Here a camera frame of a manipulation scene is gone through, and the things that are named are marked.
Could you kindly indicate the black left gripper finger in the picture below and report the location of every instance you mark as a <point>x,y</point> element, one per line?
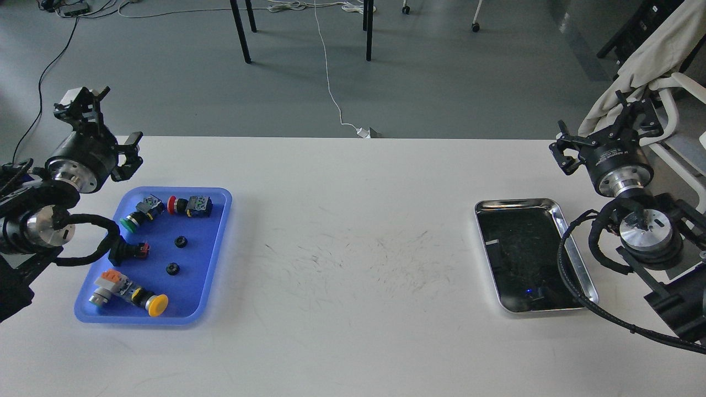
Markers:
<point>81,106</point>
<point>130,151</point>

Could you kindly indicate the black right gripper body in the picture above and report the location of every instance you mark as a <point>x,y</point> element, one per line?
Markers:
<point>616,163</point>

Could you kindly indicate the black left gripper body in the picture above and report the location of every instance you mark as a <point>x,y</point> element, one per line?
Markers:
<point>88,157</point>

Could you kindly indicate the black gear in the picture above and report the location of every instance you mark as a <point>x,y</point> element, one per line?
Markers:
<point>172,269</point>
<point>181,241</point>

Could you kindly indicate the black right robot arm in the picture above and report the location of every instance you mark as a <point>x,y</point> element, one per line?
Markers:
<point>636,232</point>

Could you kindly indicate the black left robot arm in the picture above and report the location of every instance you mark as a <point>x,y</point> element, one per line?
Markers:
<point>36,201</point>

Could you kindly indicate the blue plastic tray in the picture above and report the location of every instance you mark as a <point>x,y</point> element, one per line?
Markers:
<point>189,290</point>

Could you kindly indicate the silver metal tray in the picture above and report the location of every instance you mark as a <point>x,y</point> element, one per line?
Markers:
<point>521,238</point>

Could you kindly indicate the white chair with beige cloth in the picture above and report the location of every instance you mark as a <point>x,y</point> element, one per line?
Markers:
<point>659,57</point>

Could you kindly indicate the black table leg left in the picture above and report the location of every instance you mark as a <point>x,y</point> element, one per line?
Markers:
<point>249,9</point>

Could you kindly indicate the black table leg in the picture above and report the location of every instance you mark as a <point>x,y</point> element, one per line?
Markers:
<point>367,26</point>
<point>249,9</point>

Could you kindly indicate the white power adapter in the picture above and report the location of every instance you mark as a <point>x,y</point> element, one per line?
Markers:
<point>368,133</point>

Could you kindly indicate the black table leg right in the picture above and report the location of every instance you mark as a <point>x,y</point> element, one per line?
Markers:
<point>367,26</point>

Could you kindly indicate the green push button switch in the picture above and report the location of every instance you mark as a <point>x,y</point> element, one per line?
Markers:
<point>146,210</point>

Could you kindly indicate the red push button switch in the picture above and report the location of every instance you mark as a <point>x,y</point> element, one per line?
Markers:
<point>197,206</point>

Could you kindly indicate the black push button switch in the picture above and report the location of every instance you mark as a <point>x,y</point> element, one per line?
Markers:
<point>121,250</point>

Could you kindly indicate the yellow push button switch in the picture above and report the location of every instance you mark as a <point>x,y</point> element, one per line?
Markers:
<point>112,283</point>

